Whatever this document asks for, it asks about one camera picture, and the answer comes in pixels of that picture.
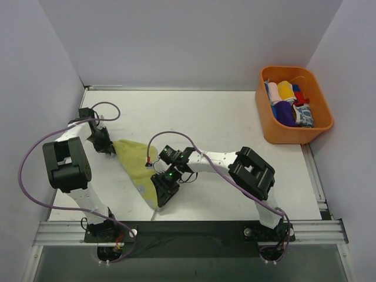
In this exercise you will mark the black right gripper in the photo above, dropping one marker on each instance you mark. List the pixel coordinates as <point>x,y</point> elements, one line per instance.
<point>165,187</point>

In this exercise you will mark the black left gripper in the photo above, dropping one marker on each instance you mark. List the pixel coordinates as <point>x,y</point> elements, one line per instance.
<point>103,144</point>

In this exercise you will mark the yellow green towel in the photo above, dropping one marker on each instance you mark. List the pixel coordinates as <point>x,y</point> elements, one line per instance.
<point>132,156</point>

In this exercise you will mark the blue white patterned towel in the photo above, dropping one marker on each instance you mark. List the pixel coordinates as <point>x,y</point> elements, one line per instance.
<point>303,116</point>

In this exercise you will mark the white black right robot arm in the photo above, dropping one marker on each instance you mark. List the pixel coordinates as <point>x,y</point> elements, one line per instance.
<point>245,169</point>

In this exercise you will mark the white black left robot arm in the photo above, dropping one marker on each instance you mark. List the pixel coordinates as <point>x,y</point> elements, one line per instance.
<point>69,170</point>

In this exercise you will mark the orange plastic basket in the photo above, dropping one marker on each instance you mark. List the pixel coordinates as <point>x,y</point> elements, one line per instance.
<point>275,132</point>

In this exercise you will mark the blue rolled towel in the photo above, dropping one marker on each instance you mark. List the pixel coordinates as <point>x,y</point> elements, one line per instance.
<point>274,111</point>

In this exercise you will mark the purple rolled towel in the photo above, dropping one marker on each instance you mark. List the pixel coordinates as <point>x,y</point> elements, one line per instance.
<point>284,112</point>

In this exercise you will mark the pink rolled towel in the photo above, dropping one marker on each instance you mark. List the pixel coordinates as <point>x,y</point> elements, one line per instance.
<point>273,93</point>

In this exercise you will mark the yellow rolled towel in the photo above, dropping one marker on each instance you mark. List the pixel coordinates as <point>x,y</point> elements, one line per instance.
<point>285,90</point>

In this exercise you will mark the red rolled towel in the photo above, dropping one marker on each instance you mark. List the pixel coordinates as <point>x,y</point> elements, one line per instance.
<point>300,100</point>

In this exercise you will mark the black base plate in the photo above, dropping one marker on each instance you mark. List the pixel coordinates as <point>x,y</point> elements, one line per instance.
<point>192,239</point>

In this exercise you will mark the aluminium frame rail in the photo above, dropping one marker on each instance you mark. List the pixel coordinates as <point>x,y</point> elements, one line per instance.
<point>70,233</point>

